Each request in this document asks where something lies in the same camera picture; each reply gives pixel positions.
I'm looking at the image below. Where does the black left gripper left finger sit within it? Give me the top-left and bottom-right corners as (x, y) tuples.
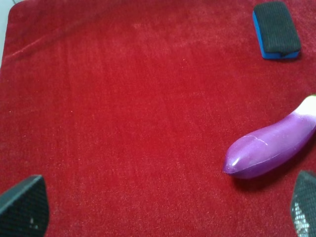
(0, 175), (49, 237)

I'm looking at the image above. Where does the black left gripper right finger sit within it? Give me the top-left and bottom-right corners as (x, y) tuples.
(290, 170), (316, 237)

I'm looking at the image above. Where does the purple toy eggplant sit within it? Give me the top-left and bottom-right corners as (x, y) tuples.
(223, 95), (316, 179)

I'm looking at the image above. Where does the red velvet table cloth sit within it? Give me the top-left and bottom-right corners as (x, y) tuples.
(0, 0), (316, 237)

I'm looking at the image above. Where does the blue black board eraser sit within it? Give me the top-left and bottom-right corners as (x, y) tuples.
(252, 1), (301, 60)

